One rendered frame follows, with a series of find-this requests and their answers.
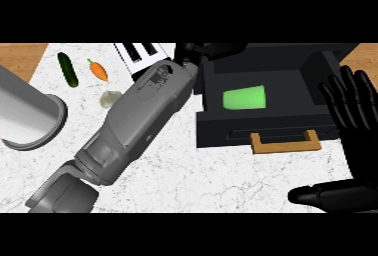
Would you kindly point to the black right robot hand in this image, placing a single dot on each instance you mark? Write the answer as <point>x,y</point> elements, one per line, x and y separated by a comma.
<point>354,140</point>

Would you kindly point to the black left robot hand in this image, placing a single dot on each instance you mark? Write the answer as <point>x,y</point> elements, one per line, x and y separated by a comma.
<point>208,50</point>

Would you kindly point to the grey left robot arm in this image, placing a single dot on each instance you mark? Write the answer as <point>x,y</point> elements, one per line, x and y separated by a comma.
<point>141,113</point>

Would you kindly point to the dark grey open drawer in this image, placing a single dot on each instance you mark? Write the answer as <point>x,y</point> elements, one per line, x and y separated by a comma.
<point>267,83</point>

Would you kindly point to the green cup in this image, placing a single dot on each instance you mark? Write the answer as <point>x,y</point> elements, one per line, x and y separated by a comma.
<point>245,97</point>

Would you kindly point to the dark grey drawer front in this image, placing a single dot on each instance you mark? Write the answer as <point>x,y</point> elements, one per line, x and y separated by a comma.
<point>265,130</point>

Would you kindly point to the white slotted toaster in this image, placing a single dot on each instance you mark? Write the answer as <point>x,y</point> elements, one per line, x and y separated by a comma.
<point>141,56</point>

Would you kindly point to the orange carrot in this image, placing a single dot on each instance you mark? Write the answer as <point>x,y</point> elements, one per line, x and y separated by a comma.
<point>97,70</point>

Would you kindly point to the pale garlic bulb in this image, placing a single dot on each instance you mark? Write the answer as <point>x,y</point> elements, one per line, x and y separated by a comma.
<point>109,99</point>

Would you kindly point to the green cucumber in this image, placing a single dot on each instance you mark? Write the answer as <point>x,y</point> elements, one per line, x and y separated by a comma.
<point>67,69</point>

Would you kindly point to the grey cylindrical pot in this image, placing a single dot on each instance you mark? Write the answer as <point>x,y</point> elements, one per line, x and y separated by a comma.
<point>26,110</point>

